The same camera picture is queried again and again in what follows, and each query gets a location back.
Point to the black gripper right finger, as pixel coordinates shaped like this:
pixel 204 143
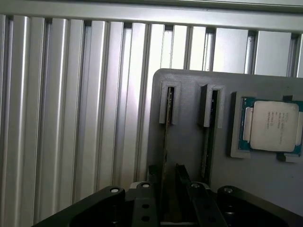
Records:
pixel 201 208

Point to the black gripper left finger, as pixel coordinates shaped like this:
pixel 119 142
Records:
pixel 144 205

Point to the grey printed parts rack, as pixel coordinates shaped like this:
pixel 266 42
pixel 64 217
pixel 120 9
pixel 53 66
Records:
pixel 189 146

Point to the silver CPU on green board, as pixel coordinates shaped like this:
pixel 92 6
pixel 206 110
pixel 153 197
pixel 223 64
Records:
pixel 272 123

